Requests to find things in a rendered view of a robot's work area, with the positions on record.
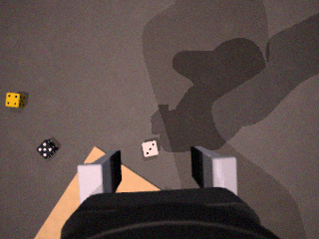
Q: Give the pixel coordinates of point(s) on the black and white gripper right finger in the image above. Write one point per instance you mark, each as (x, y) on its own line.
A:
(210, 169)

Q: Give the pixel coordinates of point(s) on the orange flat mat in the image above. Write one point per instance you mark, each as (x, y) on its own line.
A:
(71, 200)

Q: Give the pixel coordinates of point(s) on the black die with white pips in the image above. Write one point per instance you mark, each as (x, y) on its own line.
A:
(47, 148)

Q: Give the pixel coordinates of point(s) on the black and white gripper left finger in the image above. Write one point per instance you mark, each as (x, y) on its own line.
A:
(104, 175)

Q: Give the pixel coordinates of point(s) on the yellow die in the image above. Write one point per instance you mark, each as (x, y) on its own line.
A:
(15, 100)

